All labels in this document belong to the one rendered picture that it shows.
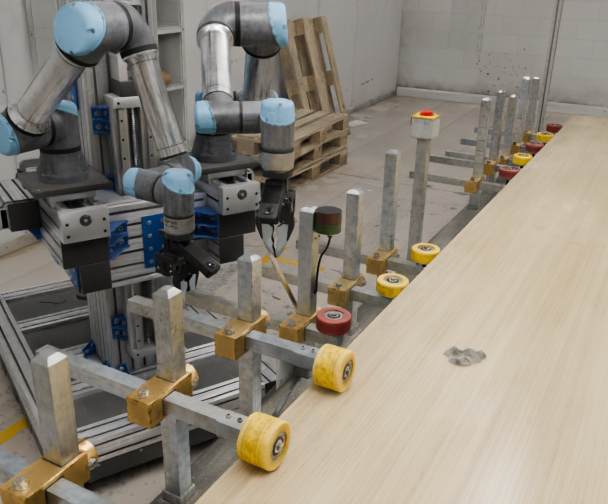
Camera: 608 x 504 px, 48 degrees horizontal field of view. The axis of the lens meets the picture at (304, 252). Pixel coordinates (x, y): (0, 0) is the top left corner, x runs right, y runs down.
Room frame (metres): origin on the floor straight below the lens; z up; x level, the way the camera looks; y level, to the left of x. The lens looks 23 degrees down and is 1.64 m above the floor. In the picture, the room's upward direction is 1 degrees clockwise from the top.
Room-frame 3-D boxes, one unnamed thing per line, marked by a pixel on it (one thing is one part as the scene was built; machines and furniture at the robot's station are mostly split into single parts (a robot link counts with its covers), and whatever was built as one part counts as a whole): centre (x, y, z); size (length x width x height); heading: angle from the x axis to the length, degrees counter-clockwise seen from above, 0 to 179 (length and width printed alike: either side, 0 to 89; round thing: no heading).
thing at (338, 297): (1.67, -0.12, 0.84); 0.13 x 0.06 x 0.05; 152
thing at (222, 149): (2.24, 0.31, 1.09); 0.15 x 0.15 x 0.10
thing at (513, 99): (3.23, -0.95, 0.87); 0.03 x 0.03 x 0.48; 62
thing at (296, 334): (1.45, 0.00, 0.85); 0.13 x 0.06 x 0.05; 152
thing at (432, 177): (2.78, -0.64, 0.82); 0.43 x 0.03 x 0.04; 62
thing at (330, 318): (1.39, -0.07, 0.85); 0.08 x 0.08 x 0.11
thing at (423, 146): (2.14, -0.37, 0.93); 0.05 x 0.04 x 0.45; 152
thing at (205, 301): (1.48, 0.10, 0.84); 0.43 x 0.03 x 0.04; 62
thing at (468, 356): (1.22, -0.34, 0.91); 0.09 x 0.07 x 0.02; 89
